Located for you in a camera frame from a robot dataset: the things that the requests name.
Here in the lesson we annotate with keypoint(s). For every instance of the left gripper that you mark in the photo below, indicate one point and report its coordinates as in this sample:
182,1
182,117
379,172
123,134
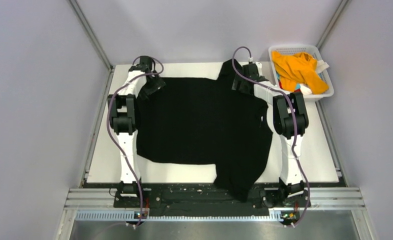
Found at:
158,84

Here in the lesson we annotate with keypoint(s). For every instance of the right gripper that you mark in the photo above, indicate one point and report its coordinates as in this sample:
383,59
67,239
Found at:
238,79

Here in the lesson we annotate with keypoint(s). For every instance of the black t shirt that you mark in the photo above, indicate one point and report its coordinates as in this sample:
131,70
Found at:
202,121

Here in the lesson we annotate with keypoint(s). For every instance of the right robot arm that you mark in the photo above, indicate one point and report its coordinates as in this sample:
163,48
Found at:
290,121

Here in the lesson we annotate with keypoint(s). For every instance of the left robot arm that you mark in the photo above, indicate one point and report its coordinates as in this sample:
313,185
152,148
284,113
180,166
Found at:
123,119

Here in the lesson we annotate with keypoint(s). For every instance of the orange t shirt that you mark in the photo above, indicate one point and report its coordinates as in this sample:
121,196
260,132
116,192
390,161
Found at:
300,67

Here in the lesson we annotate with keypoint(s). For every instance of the red blue cloth in basket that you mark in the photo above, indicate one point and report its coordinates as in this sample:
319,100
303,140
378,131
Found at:
289,85

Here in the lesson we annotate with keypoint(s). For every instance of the white cloth in basket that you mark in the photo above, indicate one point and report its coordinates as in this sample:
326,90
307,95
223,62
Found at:
321,66

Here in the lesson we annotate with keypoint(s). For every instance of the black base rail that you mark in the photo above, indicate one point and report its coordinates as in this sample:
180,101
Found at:
204,200

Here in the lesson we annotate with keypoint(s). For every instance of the white cable duct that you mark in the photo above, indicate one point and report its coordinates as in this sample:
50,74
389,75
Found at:
132,216

